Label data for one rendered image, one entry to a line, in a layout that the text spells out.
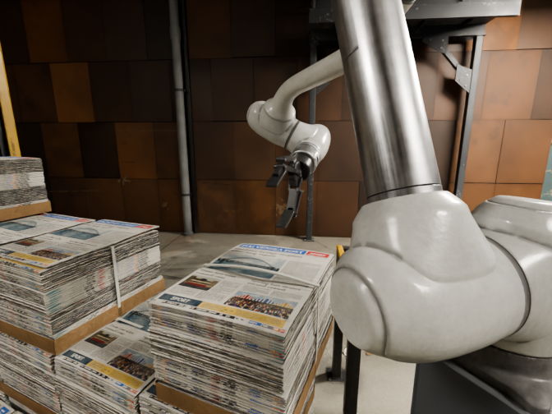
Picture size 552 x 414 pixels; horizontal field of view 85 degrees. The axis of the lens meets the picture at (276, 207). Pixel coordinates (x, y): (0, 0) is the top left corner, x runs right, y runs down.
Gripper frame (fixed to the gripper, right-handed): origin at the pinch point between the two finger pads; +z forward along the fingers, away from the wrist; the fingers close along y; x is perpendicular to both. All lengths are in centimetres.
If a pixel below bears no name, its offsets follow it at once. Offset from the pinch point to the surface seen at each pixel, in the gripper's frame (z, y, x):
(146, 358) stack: 38, 22, 25
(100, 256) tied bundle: 23, 5, 46
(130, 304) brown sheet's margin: 25, 25, 46
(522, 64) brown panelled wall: -409, 92, -140
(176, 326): 36.7, 0.8, 6.4
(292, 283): 19.0, 5.6, -9.7
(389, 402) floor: -13, 141, -31
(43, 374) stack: 50, 23, 52
